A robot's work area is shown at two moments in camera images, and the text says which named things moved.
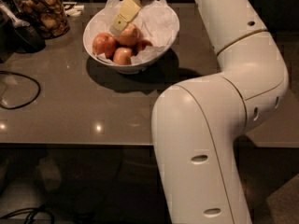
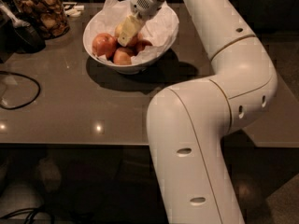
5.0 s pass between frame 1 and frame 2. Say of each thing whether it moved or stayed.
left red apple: stayed
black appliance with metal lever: stayed
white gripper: moved
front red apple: stayed
